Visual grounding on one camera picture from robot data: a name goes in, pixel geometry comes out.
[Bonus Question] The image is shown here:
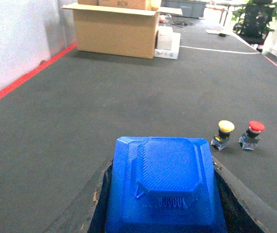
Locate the black office chair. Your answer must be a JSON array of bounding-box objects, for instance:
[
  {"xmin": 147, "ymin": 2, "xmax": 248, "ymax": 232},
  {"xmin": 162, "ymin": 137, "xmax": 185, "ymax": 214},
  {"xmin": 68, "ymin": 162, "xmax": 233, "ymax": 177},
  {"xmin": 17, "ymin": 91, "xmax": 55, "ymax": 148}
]
[{"xmin": 236, "ymin": 0, "xmax": 277, "ymax": 45}]

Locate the blue 3D-printed block part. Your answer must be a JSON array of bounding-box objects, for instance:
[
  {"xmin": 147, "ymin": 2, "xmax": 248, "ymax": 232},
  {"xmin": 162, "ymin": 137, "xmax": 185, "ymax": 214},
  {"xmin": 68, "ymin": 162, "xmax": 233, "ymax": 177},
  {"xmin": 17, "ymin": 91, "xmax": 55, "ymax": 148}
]
[{"xmin": 104, "ymin": 136, "xmax": 227, "ymax": 233}]

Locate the potted green plant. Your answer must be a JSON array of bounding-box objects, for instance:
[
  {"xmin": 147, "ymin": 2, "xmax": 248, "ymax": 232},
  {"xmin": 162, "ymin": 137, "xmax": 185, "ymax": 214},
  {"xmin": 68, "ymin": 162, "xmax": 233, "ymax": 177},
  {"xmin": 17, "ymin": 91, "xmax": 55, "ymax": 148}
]
[{"xmin": 232, "ymin": 1, "xmax": 277, "ymax": 34}]

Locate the red mushroom push button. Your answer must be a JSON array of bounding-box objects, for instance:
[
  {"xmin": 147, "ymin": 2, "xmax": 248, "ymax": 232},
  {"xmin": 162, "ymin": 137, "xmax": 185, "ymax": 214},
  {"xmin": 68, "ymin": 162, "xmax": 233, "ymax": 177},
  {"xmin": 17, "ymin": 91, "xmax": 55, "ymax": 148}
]
[{"xmin": 239, "ymin": 120, "xmax": 265, "ymax": 150}]

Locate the large cardboard box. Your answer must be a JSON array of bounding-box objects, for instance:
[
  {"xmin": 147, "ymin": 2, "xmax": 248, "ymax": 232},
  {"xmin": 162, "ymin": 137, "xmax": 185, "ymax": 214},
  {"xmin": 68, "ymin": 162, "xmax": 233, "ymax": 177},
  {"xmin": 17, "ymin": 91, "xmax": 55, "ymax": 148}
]
[{"xmin": 62, "ymin": 2, "xmax": 182, "ymax": 59}]

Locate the yellow mushroom push button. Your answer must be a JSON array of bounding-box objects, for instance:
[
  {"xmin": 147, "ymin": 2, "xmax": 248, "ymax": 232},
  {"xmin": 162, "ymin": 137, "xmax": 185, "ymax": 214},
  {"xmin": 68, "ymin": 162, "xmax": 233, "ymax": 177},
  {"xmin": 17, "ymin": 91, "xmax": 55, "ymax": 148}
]
[{"xmin": 211, "ymin": 120, "xmax": 235, "ymax": 151}]

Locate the white box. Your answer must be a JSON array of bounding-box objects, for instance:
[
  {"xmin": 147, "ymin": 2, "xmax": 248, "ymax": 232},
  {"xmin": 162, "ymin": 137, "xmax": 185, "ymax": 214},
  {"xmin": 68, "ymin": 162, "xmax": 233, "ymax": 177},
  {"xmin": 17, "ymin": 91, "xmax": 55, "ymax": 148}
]
[{"xmin": 154, "ymin": 26, "xmax": 181, "ymax": 60}]

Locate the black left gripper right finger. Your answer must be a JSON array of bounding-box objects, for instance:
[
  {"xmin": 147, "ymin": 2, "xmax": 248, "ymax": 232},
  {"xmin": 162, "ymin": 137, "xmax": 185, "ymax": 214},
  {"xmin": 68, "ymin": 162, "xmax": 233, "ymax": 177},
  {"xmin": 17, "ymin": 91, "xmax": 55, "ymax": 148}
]
[{"xmin": 212, "ymin": 157, "xmax": 277, "ymax": 233}]

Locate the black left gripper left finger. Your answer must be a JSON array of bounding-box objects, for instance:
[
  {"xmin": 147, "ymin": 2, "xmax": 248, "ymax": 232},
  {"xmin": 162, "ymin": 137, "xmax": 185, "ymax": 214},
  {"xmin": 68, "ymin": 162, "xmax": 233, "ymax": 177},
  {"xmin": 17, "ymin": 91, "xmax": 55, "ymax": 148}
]
[{"xmin": 44, "ymin": 157, "xmax": 113, "ymax": 233}]

